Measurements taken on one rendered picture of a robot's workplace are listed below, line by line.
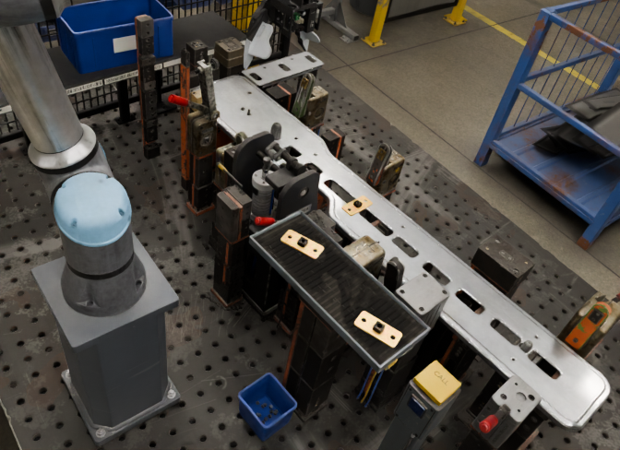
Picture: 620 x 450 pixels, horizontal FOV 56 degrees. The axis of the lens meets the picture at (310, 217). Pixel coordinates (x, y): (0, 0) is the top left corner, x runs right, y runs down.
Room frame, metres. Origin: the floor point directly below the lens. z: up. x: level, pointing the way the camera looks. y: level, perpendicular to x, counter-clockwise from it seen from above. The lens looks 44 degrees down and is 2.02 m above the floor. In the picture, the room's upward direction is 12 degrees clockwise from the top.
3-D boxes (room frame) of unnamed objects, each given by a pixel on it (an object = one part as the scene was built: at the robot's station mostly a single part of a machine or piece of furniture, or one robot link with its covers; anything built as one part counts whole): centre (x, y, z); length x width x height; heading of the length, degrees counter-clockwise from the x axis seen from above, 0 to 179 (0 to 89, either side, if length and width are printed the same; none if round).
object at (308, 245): (0.81, 0.00, 1.17); 0.08 x 0.04 x 0.01; 68
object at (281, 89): (1.62, 0.18, 0.84); 0.11 x 0.10 x 0.28; 140
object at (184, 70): (1.38, 0.42, 0.95); 0.03 x 0.01 x 0.50; 50
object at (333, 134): (1.44, -0.02, 0.84); 0.11 x 0.08 x 0.29; 140
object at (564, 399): (1.12, -0.13, 1.00); 1.38 x 0.22 x 0.02; 50
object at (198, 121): (1.31, 0.35, 0.88); 0.07 x 0.06 x 0.35; 140
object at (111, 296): (0.66, 0.36, 1.15); 0.15 x 0.15 x 0.10
